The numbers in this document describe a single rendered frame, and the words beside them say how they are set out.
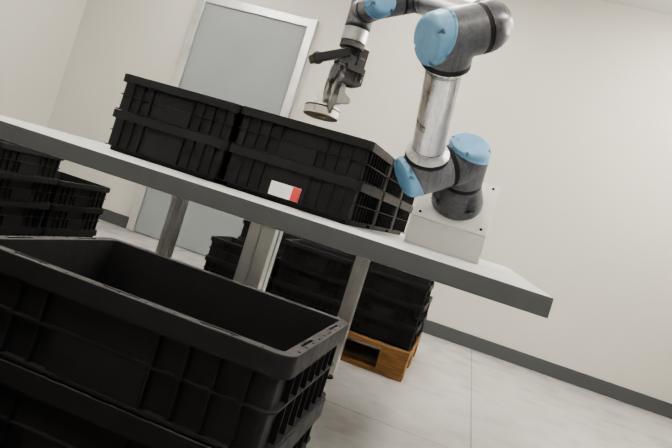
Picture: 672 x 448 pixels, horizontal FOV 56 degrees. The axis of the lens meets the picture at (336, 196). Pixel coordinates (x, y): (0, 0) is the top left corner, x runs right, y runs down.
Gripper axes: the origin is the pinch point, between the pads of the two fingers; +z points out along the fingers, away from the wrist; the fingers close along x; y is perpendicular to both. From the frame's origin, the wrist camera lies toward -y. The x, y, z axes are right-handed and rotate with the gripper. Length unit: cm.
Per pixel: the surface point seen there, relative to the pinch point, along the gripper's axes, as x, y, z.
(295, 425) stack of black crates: -104, -27, 52
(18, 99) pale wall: 413, -117, 19
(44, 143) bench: -14, -66, 32
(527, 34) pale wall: 233, 216, -142
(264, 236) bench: -41, -19, 37
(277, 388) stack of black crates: -113, -34, 45
